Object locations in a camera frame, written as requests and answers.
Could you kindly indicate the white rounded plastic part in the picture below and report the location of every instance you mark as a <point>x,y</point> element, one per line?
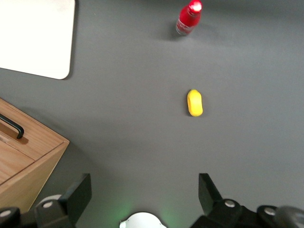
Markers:
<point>142,222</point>

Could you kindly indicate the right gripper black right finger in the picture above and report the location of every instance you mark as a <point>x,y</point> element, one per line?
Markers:
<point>210,199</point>

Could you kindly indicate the red coke bottle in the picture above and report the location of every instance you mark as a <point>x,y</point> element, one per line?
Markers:
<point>188,17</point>

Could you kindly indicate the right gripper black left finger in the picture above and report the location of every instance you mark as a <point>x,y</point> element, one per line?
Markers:
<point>76,199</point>

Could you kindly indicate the white rectangular tray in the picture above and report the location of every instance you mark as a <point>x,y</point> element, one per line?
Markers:
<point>35,35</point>

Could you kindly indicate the wooden board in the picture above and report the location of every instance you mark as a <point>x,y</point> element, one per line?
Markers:
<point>26,166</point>

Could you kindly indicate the yellow lemon-shaped toy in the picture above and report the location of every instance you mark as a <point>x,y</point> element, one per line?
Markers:
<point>195,103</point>

